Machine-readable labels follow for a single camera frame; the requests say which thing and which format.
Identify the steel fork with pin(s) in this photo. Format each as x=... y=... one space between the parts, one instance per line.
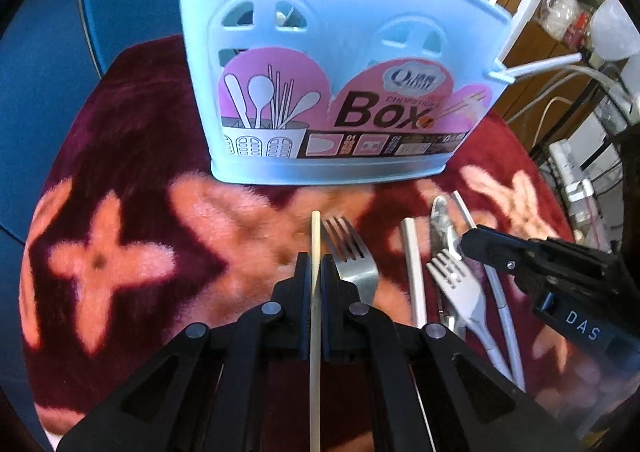
x=357 y=277

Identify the red patterned blanket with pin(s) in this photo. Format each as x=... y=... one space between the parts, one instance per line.
x=125 y=156

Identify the steel knife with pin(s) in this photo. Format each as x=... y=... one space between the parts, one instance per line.
x=440 y=222

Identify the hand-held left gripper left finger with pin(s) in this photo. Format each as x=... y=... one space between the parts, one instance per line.
x=304 y=302

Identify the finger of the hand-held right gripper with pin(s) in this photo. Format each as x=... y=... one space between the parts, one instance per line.
x=495 y=254
x=540 y=246

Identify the blue kitchen counter cabinets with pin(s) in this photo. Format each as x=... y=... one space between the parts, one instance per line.
x=50 y=56

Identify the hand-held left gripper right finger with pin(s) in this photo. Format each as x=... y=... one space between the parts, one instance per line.
x=326 y=302

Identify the wooden shelf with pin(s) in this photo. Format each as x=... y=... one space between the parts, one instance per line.
x=565 y=6

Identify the white power strip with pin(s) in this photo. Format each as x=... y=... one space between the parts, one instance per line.
x=565 y=166

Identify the wooden chopstick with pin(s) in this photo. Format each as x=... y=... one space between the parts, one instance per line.
x=315 y=237

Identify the light blue utensil box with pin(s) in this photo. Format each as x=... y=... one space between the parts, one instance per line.
x=210 y=6

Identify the white plastic bag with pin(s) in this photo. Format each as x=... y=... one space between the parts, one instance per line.
x=617 y=31

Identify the white straw utensil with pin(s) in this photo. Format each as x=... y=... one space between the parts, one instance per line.
x=505 y=317

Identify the white fork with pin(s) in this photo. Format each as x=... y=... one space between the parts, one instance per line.
x=462 y=297

